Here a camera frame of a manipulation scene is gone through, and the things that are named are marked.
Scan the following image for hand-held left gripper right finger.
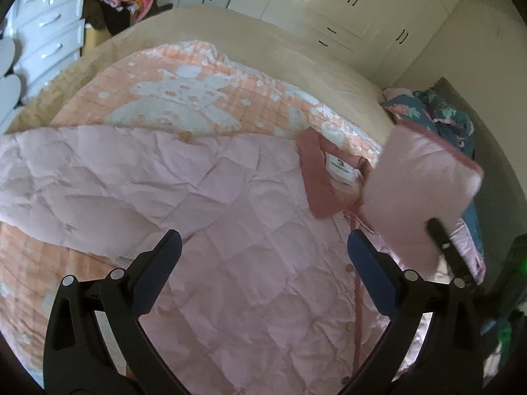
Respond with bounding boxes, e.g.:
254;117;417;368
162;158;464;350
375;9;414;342
347;229;484;395

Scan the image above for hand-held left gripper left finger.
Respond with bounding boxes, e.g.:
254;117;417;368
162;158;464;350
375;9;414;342
43;229;191;395

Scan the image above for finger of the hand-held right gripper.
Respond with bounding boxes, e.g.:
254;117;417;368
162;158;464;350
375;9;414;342
426;218;470;281

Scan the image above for pink quilted jacket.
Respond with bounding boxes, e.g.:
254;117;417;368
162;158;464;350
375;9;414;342
0;124;484;395

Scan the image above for dark clothes pile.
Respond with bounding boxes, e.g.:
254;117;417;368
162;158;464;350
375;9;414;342
81;0;159;40

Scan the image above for blue floral quilt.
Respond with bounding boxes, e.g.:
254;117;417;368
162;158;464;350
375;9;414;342
381;88;487;284

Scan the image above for orange printed blanket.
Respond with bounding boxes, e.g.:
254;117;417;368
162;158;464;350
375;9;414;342
0;40;388;383

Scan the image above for white rounded object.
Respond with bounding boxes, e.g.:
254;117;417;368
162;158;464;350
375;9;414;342
0;35;26;134

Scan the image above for yellow box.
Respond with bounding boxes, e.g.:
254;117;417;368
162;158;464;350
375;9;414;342
83;24;108;53

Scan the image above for beige bed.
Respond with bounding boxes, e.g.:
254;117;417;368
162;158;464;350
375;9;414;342
0;4;397;145

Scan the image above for white wardrobe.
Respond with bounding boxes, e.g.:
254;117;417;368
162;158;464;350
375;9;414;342
171;0;464;84

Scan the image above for white chest of drawers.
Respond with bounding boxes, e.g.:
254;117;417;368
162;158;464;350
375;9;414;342
0;0;89;105

